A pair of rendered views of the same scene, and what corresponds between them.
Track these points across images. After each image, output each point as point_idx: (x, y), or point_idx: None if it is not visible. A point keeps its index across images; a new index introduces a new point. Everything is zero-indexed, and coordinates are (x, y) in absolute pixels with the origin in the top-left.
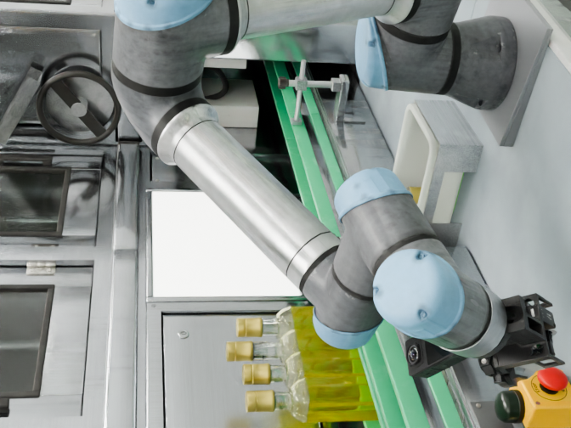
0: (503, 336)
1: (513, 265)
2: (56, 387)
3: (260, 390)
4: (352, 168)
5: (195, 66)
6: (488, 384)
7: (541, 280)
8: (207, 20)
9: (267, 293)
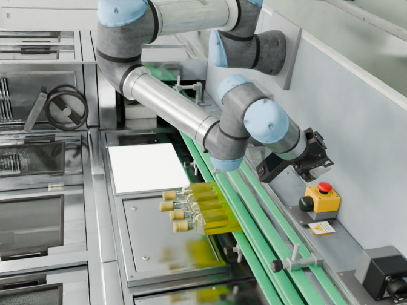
0: (306, 146)
1: None
2: (71, 239)
3: None
4: None
5: (138, 46)
6: (293, 198)
7: None
8: (143, 22)
9: (174, 186)
